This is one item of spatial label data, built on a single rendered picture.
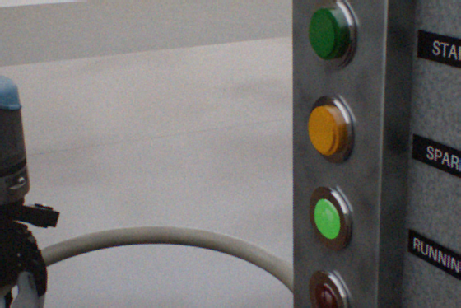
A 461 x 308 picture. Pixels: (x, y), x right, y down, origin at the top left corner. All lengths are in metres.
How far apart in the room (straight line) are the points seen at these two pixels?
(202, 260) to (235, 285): 0.25
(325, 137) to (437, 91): 0.07
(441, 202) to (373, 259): 0.05
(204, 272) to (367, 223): 2.90
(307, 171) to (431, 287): 0.09
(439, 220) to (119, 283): 2.90
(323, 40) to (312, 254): 0.13
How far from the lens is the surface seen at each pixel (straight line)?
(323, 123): 0.43
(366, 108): 0.42
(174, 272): 3.34
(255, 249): 1.28
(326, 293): 0.48
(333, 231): 0.45
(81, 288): 3.28
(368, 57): 0.41
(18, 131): 1.14
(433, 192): 0.42
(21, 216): 1.22
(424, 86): 0.41
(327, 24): 0.42
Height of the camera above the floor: 1.53
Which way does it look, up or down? 20 degrees down
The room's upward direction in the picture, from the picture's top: 2 degrees counter-clockwise
